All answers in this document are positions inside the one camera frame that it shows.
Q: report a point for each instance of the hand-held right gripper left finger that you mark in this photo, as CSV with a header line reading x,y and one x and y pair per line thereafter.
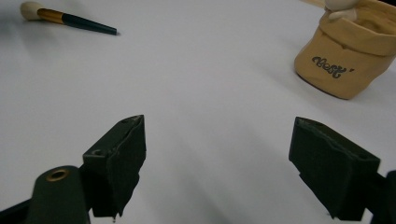
x,y
120,165

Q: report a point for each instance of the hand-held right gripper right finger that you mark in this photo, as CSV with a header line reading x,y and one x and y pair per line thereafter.
x,y
330,168

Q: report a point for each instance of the tan fabric pouch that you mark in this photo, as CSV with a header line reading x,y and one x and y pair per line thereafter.
x,y
348,59

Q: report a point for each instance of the cream plush toy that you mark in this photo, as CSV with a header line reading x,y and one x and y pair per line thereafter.
x,y
341,7

